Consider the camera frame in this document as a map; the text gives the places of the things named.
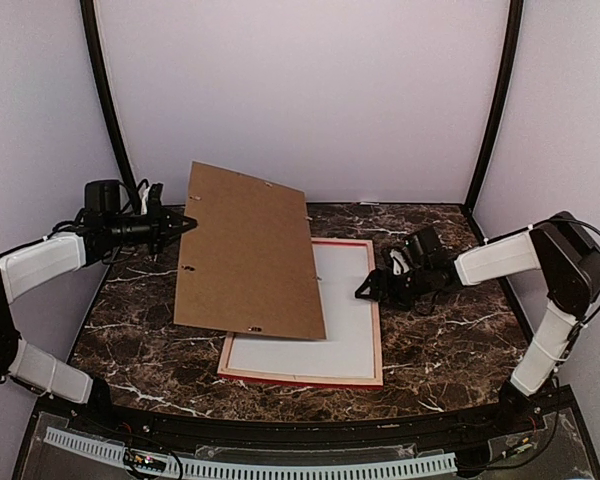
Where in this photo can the white slotted cable duct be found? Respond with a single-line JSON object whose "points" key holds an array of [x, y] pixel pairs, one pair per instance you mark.
{"points": [[255, 464]]}

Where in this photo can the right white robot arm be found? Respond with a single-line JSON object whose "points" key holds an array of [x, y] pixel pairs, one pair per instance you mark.
{"points": [[565, 249]]}

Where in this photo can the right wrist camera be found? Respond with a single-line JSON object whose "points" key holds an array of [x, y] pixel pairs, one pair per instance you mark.
{"points": [[425, 248]]}

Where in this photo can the left black corner post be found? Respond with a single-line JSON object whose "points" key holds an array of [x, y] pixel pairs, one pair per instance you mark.
{"points": [[105, 96]]}

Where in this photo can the black corner post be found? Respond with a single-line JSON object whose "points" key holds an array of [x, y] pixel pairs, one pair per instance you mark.
{"points": [[496, 111], [105, 96]]}

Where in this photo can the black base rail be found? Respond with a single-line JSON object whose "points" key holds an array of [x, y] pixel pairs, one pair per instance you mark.
{"points": [[460, 429]]}

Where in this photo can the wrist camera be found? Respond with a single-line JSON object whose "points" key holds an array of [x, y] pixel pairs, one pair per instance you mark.
{"points": [[102, 197], [425, 248]]}

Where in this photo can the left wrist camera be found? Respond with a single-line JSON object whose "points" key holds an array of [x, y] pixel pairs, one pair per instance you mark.
{"points": [[102, 197]]}

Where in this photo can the small circuit board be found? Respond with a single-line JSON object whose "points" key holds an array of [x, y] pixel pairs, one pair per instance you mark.
{"points": [[140, 460]]}

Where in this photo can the brown backing board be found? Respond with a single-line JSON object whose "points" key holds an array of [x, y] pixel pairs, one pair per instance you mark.
{"points": [[248, 267]]}

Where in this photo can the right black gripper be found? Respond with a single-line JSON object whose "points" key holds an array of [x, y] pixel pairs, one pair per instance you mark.
{"points": [[388, 291]]}

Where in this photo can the right black corner post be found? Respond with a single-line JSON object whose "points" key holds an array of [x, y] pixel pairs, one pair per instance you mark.
{"points": [[496, 111]]}

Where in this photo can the red wooden picture frame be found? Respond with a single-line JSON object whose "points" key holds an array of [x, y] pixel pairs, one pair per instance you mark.
{"points": [[375, 350]]}

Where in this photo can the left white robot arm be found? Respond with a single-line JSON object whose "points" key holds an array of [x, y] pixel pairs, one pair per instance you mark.
{"points": [[56, 260]]}

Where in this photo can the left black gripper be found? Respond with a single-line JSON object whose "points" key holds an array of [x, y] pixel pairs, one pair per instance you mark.
{"points": [[162, 233]]}

